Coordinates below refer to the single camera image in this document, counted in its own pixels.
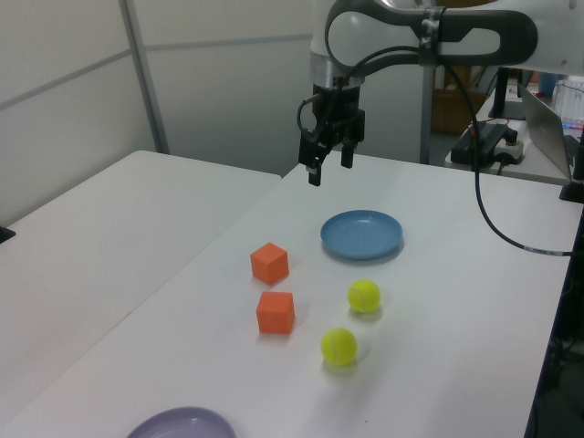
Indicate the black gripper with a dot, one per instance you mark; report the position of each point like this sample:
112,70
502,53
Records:
340,123

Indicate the orange cube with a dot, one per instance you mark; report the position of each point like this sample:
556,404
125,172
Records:
269,267
275,315

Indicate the yellow tennis ball black print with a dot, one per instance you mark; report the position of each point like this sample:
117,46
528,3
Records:
338,347

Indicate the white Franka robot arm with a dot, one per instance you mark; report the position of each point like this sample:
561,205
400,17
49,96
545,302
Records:
356,27

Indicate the blue plate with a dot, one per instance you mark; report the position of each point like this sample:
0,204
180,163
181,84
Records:
360,237

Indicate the brown cardboard box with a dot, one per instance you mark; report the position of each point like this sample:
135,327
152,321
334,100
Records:
449,111

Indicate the black power supply box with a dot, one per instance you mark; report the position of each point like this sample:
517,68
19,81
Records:
474,143

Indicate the emergency stop button box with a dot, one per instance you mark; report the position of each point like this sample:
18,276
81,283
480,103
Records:
510,148

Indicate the black monitor stand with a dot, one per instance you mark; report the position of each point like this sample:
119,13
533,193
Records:
502,91

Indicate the white background desk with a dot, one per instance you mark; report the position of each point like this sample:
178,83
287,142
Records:
538,166

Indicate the blue cup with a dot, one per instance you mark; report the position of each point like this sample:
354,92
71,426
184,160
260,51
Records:
549,83

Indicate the purple plate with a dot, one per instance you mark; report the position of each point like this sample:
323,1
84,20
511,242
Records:
182,426

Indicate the grey partition post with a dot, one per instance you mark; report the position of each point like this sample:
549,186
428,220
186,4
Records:
430,114
146,77

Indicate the dark table side frame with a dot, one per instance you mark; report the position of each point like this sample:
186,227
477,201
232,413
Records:
574,278

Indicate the small black bracket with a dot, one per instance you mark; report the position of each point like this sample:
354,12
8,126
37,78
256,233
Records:
5,235

